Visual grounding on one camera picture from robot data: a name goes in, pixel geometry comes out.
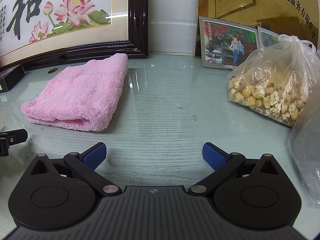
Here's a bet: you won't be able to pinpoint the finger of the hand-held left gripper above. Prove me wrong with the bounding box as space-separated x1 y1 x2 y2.
0 129 28 157

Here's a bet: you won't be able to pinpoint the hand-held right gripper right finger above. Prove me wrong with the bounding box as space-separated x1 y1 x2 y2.
188 142 280 197

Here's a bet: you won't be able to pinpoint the plastic bag of dried mushrooms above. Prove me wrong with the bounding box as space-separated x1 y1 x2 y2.
227 34 318 128

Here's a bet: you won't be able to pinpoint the framed lotus embroidery picture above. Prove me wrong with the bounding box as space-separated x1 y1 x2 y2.
0 0 150 72

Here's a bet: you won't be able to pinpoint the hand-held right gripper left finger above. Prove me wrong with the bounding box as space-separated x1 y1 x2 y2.
30 142 122 197

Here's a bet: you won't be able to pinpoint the pink towel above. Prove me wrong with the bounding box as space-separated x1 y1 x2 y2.
21 53 129 132

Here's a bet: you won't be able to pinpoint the clear plastic bag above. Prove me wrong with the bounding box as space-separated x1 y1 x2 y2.
287 87 320 207

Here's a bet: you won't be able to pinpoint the small framed landscape photo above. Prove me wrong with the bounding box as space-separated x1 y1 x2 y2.
257 26 282 49

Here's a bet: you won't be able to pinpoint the black barcode box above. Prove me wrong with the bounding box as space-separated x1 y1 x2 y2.
0 64 25 92

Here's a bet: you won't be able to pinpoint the gold metal plaque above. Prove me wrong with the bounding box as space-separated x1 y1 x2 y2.
194 0 320 55

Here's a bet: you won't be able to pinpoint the framed photo of people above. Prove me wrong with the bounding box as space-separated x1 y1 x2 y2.
201 16 259 70

